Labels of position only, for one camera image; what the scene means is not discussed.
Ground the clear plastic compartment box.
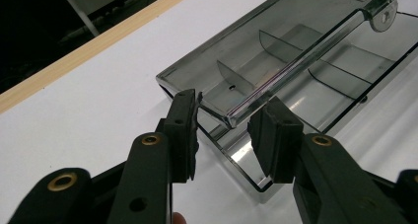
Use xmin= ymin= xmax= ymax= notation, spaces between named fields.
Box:
xmin=155 ymin=0 xmax=418 ymax=204

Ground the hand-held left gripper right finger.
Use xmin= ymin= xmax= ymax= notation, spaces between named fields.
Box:
xmin=246 ymin=96 xmax=305 ymax=185

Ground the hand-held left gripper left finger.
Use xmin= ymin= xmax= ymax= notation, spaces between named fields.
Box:
xmin=163 ymin=88 xmax=201 ymax=185

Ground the white metal desk frame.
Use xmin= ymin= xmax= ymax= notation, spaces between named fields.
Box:
xmin=58 ymin=0 xmax=141 ymax=38

